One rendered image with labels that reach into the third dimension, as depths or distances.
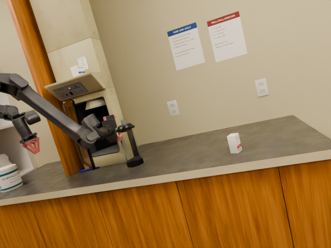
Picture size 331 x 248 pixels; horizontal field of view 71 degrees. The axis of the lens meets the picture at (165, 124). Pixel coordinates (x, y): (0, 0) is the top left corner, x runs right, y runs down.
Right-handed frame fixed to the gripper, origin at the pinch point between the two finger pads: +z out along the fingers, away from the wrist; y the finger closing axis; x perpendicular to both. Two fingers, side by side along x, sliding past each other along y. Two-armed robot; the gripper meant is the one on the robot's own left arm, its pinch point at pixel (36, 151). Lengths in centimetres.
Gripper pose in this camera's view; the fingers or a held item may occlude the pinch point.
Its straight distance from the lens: 145.4
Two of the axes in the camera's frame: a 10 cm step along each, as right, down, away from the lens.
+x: -5.7, 3.8, -7.3
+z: 4.6, 8.8, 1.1
